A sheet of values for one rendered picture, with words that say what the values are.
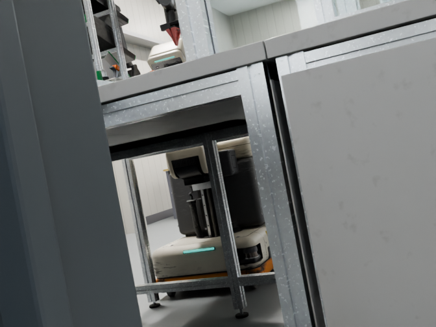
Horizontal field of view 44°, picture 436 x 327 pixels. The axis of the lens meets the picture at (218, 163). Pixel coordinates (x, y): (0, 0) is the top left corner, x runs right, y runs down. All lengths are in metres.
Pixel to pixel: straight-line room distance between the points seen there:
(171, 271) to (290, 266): 2.17
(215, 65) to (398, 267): 0.42
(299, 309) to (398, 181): 0.26
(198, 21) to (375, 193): 0.41
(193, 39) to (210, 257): 2.06
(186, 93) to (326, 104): 0.24
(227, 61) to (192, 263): 2.16
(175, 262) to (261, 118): 2.19
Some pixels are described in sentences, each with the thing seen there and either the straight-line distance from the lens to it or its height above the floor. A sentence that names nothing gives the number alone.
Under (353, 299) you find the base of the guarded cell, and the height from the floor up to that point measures 0.45.
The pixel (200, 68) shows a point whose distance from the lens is 0.90.
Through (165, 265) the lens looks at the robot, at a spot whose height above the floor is 0.19.
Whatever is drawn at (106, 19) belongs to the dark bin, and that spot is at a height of 1.38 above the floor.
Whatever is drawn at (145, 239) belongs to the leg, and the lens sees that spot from 2.92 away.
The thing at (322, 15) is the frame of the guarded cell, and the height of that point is 0.90.
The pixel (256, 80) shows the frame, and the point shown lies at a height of 0.80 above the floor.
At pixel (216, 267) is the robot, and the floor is 0.15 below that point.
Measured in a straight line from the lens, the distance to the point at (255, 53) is 0.87.
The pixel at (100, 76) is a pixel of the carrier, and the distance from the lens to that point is 1.77.
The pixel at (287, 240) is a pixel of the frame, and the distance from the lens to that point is 0.88.
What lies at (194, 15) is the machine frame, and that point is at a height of 0.94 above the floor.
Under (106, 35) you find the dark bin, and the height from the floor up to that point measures 1.28.
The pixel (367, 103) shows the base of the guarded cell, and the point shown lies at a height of 0.73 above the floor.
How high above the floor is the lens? 0.69
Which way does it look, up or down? level
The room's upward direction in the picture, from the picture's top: 11 degrees counter-clockwise
